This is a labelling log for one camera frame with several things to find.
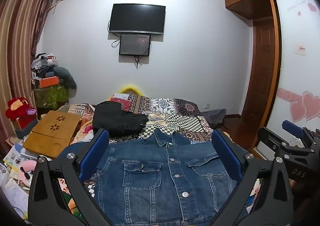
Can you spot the red plush toy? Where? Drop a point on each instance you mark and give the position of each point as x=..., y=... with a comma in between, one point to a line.
x=18, y=110

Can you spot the brown wooden door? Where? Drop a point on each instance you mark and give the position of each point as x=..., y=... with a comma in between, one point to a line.
x=262, y=66

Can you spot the yellow plastic object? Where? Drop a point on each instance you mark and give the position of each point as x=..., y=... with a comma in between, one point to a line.
x=130, y=88

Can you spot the wooden lap desk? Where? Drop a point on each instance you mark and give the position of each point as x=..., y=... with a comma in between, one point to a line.
x=50, y=136

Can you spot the orange box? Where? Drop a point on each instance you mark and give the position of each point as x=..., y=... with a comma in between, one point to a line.
x=48, y=82

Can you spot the black garment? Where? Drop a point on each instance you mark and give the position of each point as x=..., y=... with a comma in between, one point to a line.
x=112, y=118

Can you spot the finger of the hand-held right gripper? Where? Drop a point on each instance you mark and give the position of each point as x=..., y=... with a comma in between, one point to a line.
x=271, y=138
x=293, y=125

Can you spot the pile of papers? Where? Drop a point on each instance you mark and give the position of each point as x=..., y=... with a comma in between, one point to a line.
x=12, y=166

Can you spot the pile of household clutter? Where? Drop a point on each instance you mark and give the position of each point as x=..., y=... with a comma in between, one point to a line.
x=43, y=65

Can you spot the large black wall television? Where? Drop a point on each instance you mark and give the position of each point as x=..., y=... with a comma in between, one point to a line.
x=137, y=17

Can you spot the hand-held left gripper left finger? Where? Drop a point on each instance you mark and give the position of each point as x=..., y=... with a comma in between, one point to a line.
x=93, y=153

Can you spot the blue denim jacket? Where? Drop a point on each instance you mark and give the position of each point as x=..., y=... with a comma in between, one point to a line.
x=150, y=178

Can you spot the white heart-print wardrobe door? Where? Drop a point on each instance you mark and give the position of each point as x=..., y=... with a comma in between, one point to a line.
x=297, y=78

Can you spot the grey-green garment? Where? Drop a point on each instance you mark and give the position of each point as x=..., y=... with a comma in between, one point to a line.
x=66, y=76

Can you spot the pink soft toy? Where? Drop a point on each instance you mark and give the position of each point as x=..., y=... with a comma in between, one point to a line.
x=28, y=166

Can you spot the small black wall monitor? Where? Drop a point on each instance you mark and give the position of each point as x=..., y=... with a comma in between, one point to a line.
x=135, y=44

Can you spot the patchwork printed blanket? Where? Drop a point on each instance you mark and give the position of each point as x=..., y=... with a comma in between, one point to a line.
x=180, y=116

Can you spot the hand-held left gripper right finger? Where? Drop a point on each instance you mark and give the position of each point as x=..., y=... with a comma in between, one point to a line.
x=227, y=156

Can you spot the small red-white door sticker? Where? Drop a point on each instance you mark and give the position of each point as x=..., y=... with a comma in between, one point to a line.
x=300, y=48

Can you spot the brown striped curtain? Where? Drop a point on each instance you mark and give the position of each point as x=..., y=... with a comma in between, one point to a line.
x=17, y=41

